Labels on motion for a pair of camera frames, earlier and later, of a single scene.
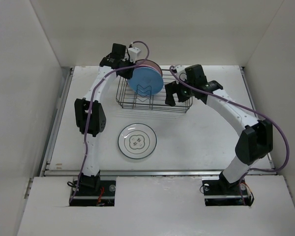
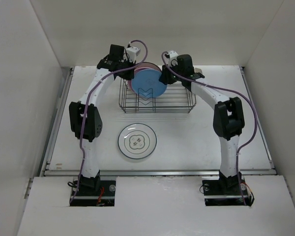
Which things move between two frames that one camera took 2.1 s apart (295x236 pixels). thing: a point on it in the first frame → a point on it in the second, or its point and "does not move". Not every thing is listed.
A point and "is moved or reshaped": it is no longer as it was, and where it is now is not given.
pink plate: x=150 y=64 is moved or reshaped
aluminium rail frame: x=47 y=172 does not move
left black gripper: x=128 y=75 does not move
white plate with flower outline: x=137 y=140 does not move
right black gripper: x=171 y=88 → x=165 y=75
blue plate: x=145 y=80 is moved or reshaped
